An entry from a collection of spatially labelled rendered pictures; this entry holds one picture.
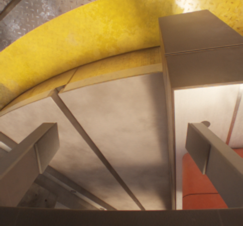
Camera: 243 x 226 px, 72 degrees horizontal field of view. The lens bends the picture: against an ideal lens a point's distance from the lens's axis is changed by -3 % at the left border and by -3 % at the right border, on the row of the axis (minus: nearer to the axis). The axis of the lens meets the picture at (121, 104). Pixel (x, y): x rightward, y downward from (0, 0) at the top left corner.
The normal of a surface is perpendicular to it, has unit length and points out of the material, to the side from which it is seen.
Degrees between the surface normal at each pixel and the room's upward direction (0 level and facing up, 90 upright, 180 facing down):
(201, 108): 0
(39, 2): 0
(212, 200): 97
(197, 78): 90
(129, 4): 0
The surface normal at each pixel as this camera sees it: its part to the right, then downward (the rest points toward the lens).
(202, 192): -0.24, -0.83
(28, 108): -0.12, 0.63
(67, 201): 0.73, -0.15
